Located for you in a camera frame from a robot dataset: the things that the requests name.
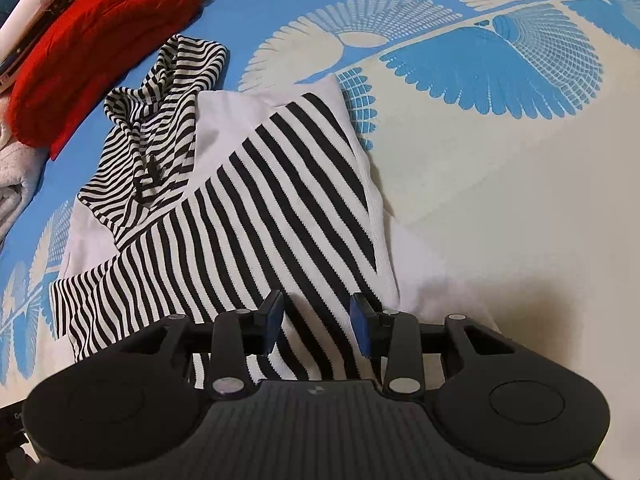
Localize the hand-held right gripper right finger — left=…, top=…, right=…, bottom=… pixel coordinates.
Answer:
left=350, top=291, right=517, bottom=397

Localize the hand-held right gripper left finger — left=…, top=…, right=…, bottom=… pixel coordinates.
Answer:
left=118, top=290, right=286, bottom=401

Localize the black white striped sweater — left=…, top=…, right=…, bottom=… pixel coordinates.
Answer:
left=50, top=34, right=401, bottom=392

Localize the blue white printed bedsheet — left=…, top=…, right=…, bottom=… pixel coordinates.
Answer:
left=0, top=0, right=640, bottom=391

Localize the white folded knit garment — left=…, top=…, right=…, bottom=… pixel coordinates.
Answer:
left=0, top=122, right=57, bottom=241

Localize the red folded sweater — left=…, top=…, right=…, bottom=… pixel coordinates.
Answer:
left=7, top=0, right=203, bottom=162

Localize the brown patterned folded cloth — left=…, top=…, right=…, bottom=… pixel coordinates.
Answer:
left=0, top=0, right=107, bottom=95

